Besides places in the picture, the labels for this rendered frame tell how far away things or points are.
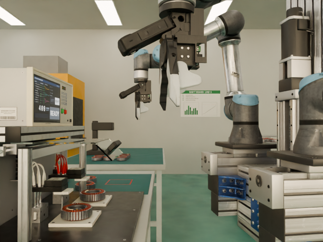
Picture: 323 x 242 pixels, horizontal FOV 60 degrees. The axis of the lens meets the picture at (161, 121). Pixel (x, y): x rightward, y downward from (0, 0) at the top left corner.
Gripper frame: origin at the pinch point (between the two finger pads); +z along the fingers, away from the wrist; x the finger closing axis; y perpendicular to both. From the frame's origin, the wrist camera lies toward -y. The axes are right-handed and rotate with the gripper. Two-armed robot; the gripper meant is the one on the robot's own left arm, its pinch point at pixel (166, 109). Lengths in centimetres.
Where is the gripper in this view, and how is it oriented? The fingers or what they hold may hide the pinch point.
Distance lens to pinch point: 55.3
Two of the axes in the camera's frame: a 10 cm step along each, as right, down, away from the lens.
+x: -1.5, 0.1, 9.9
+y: 9.9, 0.0, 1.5
